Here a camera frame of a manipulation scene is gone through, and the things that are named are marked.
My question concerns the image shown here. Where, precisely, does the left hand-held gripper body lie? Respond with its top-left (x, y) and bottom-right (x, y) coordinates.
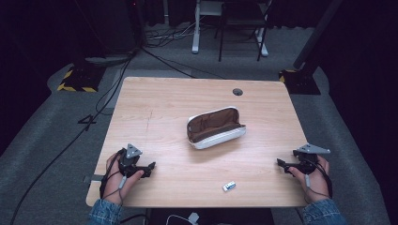
top-left (117, 143), bottom-right (146, 178)

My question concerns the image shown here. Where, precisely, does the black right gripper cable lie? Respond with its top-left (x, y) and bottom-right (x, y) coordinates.
top-left (307, 157), bottom-right (333, 200)

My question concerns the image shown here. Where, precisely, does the white plug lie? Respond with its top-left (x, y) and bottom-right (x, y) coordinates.
top-left (187, 212), bottom-right (201, 225)

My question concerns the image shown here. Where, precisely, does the black stand base striped tape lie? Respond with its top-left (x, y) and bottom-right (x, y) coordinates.
top-left (56, 61), bottom-right (106, 94)
top-left (278, 67), bottom-right (322, 96)

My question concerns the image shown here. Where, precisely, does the white cable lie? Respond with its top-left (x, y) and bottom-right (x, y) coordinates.
top-left (165, 214), bottom-right (191, 225)

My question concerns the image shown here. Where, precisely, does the grey left gripper cable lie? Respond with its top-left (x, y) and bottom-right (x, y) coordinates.
top-left (110, 175), bottom-right (128, 206)

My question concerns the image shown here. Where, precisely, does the dark slanted stand pole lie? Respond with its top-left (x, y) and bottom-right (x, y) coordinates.
top-left (292, 0), bottom-right (345, 70)

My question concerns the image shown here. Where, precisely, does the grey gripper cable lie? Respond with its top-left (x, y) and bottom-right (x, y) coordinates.
top-left (110, 175), bottom-right (128, 206)
top-left (303, 173), bottom-right (330, 201)

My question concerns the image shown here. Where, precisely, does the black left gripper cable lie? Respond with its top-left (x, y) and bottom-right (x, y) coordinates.
top-left (99, 149), bottom-right (127, 200)

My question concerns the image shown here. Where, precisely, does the grey right gripper cable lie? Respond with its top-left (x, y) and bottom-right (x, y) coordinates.
top-left (303, 173), bottom-right (330, 201)

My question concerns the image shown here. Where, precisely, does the white pencil case brown lining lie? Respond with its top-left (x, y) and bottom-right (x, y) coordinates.
top-left (186, 106), bottom-right (247, 150)

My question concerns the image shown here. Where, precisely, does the person's left hand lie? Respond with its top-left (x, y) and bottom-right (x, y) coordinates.
top-left (104, 152), bottom-right (145, 206)

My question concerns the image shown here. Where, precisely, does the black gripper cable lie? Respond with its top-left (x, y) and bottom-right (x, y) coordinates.
top-left (307, 157), bottom-right (333, 200)
top-left (99, 149), bottom-right (127, 200)

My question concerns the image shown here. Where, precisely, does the person's right hand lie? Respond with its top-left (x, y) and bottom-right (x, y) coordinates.
top-left (287, 155), bottom-right (330, 205)

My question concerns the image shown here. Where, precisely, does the long black floor cable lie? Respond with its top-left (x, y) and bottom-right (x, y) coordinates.
top-left (8, 50), bottom-right (139, 225)

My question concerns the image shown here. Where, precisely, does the bundle of floor cables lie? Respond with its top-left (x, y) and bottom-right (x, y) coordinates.
top-left (145, 21), bottom-right (202, 49)

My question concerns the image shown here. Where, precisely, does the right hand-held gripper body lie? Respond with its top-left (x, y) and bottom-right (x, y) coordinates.
top-left (292, 142), bottom-right (331, 175)

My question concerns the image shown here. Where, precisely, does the black metal chair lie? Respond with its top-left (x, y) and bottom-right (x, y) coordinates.
top-left (213, 0), bottom-right (274, 63)

